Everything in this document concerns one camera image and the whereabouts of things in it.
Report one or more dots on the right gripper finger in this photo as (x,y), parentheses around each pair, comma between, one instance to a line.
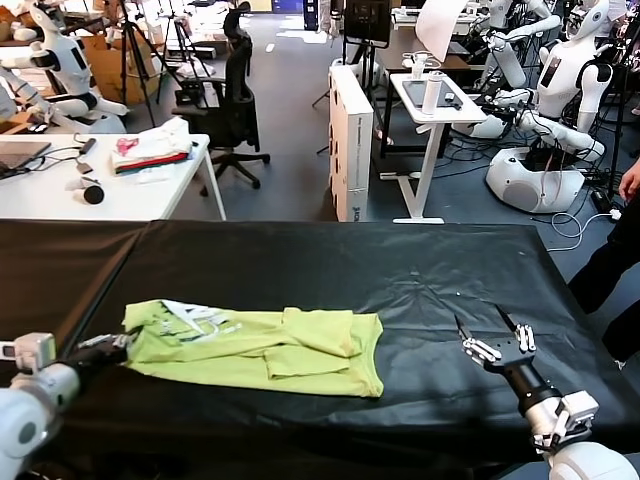
(524,337)
(480,350)

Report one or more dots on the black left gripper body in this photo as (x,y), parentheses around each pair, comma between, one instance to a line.
(97,357)

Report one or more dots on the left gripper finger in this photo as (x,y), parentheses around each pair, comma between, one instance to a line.
(107,340)
(123,349)

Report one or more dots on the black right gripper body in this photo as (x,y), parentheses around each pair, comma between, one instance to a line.
(515,360)

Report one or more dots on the yellow-green t-shirt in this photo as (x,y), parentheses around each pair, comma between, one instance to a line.
(250,350)

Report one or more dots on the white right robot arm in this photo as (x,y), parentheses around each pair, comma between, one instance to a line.
(585,460)

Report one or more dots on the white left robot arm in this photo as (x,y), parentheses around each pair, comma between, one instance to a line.
(25,415)

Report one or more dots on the folded clothes stack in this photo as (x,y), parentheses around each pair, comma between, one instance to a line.
(150,152)

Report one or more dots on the person's bare hand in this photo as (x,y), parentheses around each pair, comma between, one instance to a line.
(631,182)

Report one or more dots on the brownish black tablecloth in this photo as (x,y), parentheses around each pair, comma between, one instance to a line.
(50,280)

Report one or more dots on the person's black trousers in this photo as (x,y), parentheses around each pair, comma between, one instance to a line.
(612,265)

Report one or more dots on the white rectangular table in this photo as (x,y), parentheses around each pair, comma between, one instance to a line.
(165,200)

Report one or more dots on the white power strip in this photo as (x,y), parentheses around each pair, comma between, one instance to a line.
(616,214)

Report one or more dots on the small black grey adapter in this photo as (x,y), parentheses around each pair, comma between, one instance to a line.
(84,167)

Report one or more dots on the large black tablecloth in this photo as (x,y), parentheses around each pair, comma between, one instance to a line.
(320,260)

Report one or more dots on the black usb hub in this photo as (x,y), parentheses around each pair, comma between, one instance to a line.
(87,146)

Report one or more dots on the grey laptop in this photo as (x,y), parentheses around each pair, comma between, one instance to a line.
(19,154)

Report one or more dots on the small white standing desk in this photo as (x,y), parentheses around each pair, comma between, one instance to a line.
(426,150)

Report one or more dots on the black stand pole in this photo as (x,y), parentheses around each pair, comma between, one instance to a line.
(619,125)

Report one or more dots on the tall white cardboard box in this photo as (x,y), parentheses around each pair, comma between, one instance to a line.
(351,150)

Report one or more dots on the white humanoid robot right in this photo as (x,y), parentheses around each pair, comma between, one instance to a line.
(557,80)

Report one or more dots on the white humanoid robot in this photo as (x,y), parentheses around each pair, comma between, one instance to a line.
(70,70)
(512,60)
(557,80)

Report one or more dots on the white thermos bottle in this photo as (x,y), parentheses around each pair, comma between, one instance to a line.
(432,92)

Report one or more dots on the black office chair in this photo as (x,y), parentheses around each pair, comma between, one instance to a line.
(237,110)

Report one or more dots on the brown cardboard box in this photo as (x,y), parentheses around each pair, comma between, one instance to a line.
(110,75)

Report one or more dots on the dark tablet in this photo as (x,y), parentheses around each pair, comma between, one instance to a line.
(413,93)

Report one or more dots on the white humanoid robot left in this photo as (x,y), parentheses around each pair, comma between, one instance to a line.
(70,70)

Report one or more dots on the tall black tripod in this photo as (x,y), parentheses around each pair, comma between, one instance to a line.
(137,65)

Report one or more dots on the short black tripod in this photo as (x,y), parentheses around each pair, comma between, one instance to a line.
(184,55)

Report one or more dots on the white headset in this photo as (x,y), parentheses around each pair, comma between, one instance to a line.
(420,59)

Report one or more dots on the white curved sheet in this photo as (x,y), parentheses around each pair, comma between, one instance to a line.
(439,27)

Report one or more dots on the black monitor on stand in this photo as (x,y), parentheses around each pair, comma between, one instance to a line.
(367,20)

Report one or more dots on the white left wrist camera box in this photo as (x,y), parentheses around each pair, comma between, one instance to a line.
(30,350)

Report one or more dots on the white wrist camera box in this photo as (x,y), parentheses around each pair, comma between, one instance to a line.
(570,417)
(30,350)

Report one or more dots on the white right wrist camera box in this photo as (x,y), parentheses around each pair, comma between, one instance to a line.
(570,417)

